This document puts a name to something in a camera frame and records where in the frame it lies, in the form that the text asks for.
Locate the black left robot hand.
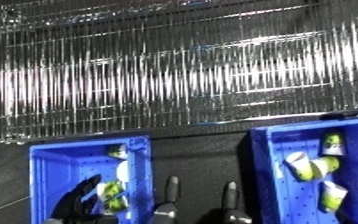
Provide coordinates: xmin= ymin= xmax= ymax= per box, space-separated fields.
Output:
xmin=49 ymin=173 xmax=119 ymax=224

